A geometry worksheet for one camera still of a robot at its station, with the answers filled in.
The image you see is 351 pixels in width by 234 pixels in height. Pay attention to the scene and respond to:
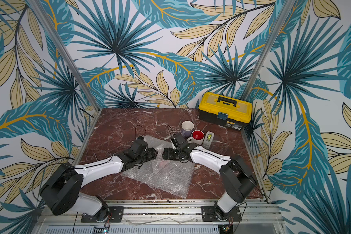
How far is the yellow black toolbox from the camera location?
3.23ft

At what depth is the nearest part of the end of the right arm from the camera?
64cm

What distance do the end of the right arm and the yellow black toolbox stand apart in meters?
0.39
